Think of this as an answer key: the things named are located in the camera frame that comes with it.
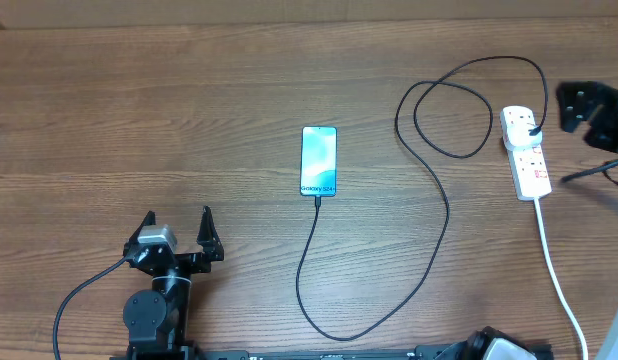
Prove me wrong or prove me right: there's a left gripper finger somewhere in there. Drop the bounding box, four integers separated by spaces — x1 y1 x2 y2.
196 206 224 262
127 211 156 246

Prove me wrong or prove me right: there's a black charging cable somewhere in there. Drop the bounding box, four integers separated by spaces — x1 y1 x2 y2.
294 55 549 343

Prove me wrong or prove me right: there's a blue screen smartphone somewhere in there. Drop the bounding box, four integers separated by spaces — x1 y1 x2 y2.
300 126 338 197

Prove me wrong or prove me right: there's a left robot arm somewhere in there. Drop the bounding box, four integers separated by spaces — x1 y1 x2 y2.
123 206 224 359

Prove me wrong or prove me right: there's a white charger adapter plug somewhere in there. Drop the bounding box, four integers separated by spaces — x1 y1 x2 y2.
503 122 543 151

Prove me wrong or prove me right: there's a white power strip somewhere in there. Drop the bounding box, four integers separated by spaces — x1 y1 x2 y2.
500 106 552 201

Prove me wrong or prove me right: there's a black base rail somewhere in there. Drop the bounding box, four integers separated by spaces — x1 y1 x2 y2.
197 342 464 360

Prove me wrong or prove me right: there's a white power strip cord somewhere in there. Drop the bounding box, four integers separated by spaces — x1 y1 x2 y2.
532 197 590 360

